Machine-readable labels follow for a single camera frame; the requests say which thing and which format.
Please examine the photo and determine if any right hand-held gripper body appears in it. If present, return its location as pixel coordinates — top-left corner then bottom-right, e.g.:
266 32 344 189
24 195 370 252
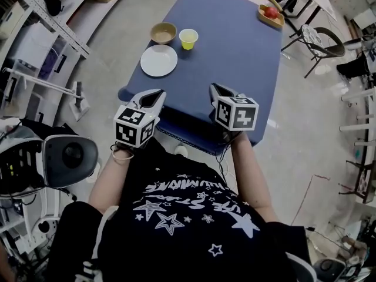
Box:
208 96 260 143

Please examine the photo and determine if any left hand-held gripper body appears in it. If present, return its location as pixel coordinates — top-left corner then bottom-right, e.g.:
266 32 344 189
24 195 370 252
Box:
113 104 161 150

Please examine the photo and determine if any white round plate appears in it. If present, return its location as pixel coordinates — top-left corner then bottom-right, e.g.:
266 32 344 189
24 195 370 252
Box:
140 44 179 78

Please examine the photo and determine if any yellow plastic cup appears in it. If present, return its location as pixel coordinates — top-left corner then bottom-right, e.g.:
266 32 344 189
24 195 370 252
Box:
179 28 199 51

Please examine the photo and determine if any tan wooden bowl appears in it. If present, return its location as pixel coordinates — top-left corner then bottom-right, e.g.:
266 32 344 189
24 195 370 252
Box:
150 22 177 45

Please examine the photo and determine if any person's right forearm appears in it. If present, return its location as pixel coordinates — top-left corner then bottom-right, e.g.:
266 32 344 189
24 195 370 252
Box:
227 132 278 223

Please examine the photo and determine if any person's left forearm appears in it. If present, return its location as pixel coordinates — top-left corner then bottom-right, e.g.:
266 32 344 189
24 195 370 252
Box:
88 147 139 214

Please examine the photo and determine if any blue cloth table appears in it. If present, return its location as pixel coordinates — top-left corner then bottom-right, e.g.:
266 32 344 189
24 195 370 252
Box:
118 0 283 155

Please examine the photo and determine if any gray white headset device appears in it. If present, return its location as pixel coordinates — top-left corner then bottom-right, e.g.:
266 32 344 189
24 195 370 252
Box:
0 125 99 201

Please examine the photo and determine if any wooden tray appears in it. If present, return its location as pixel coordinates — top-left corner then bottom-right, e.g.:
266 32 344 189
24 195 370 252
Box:
258 4 285 29

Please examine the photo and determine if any clear storage box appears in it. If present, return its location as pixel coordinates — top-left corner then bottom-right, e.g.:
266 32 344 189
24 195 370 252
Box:
8 22 52 67
36 35 78 80

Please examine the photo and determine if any dark wicker chair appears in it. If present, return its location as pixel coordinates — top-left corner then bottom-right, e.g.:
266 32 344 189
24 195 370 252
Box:
280 23 346 79

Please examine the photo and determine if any white metal shelving rack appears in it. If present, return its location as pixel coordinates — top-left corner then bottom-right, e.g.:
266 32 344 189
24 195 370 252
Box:
0 0 130 123

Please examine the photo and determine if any person's black printed T-shirt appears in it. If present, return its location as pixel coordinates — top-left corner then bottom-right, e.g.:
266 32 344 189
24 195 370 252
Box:
46 136 318 282

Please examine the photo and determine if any dark wooden stand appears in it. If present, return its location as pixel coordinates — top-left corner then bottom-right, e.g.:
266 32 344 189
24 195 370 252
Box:
346 157 376 204

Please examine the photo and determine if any gray round device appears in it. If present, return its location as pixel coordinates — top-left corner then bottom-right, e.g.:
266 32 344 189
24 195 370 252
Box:
313 257 349 282

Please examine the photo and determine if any white frame rack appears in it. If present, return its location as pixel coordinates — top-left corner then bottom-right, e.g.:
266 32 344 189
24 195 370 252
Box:
340 86 376 146

